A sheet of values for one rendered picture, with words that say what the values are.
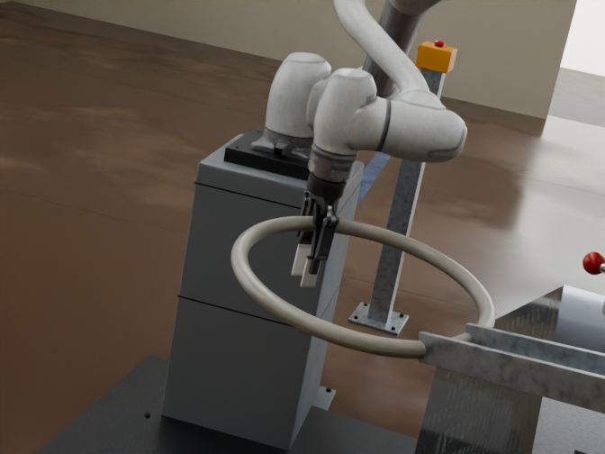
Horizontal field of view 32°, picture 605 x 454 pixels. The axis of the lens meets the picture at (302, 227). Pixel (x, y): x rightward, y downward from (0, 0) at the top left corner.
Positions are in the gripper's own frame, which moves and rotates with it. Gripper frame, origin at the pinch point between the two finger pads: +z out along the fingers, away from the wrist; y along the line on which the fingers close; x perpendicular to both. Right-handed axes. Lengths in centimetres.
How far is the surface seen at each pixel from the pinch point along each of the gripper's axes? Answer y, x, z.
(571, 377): 73, 7, -21
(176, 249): -208, 45, 97
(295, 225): 2.3, -5.5, -10.0
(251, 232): 8.7, -17.2, -11.0
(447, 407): 27.0, 24.0, 16.2
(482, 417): 41.7, 20.6, 8.2
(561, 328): 24, 47, 0
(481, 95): -538, 397, 103
